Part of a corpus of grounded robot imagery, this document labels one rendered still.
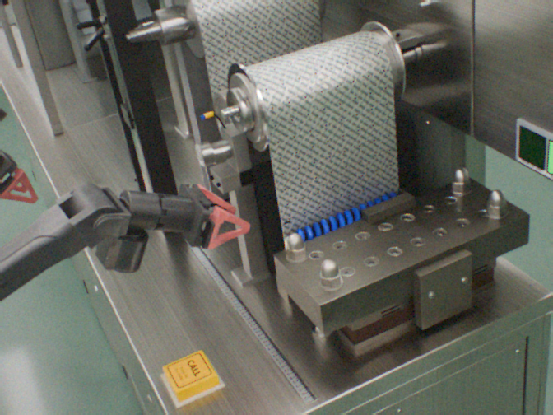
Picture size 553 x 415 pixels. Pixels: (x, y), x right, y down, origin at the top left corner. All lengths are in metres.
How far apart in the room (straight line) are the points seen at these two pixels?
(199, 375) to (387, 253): 0.35
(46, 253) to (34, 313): 1.99
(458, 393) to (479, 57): 0.56
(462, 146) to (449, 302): 0.47
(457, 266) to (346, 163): 0.25
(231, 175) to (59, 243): 0.34
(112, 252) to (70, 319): 1.83
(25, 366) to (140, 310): 1.48
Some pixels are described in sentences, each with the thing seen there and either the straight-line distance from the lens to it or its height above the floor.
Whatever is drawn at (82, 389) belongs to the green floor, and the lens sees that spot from 2.67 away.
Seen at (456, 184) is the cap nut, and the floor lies 1.05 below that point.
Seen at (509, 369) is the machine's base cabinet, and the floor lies 0.77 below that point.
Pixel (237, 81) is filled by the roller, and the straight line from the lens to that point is 1.21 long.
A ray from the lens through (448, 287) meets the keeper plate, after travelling 1.23.
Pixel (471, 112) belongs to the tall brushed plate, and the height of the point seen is 1.19.
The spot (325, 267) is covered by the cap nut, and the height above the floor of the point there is 1.07.
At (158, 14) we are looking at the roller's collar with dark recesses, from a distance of 1.39.
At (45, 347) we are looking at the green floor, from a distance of 2.90.
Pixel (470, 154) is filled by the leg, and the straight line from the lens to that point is 1.64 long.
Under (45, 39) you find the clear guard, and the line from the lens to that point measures 2.12.
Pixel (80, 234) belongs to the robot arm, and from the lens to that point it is 1.09.
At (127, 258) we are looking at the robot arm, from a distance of 1.16.
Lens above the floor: 1.75
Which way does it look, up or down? 32 degrees down
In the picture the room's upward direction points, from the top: 9 degrees counter-clockwise
